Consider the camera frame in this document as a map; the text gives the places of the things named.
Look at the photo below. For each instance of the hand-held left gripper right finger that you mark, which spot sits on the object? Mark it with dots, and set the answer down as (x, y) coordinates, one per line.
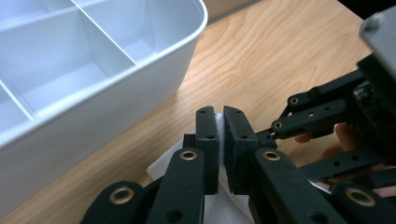
(239, 146)

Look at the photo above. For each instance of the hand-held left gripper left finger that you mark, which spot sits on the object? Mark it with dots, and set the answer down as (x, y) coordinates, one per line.
(207, 130)

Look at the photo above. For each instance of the white sock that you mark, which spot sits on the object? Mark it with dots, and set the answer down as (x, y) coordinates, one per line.
(218, 211)

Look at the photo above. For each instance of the white divided organizer box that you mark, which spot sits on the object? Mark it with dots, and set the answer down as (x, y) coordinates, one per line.
(77, 93)

